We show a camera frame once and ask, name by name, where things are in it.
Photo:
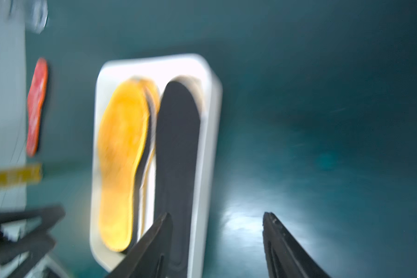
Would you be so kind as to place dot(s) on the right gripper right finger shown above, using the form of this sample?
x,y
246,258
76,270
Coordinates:
x,y
285,257

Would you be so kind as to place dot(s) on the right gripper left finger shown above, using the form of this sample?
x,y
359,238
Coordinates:
x,y
149,258

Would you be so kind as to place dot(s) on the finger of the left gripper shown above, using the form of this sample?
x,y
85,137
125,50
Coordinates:
x,y
36,247
49,217

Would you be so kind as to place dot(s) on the red insole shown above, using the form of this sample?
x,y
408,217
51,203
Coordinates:
x,y
35,101

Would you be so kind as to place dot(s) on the orange insole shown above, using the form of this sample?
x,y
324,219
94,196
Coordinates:
x,y
120,145

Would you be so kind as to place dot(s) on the white storage box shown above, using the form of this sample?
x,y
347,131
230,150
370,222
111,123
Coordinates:
x,y
161,70

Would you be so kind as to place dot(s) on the fuzzy yellow insole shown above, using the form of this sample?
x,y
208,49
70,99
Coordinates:
x,y
153,90

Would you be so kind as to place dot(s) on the yellow juice bottle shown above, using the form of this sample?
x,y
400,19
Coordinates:
x,y
28,174

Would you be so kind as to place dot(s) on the green table mat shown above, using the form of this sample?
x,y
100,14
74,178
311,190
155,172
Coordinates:
x,y
318,124

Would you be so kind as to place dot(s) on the clear drinking glass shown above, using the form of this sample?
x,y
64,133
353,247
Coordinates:
x,y
33,13

